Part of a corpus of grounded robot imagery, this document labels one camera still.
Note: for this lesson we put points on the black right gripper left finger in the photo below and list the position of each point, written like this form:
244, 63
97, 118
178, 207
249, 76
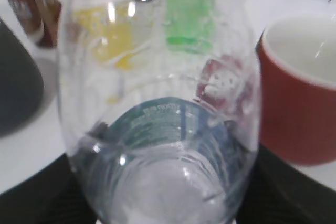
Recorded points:
63, 192

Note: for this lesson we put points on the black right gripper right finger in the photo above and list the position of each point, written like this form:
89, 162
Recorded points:
276, 192

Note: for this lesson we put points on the clear water bottle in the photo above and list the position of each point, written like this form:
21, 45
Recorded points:
167, 157

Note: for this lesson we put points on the grey ceramic mug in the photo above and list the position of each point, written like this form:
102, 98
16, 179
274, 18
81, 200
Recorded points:
22, 85

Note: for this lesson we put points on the red ceramic mug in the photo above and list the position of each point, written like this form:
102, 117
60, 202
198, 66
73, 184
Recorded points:
297, 60

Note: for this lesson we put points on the yellow paper cup stack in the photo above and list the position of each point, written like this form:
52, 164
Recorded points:
99, 48

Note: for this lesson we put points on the brown coffee drink bottle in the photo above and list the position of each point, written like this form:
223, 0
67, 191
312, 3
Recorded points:
39, 20

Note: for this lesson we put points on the green soda bottle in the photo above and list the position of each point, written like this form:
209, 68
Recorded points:
189, 25

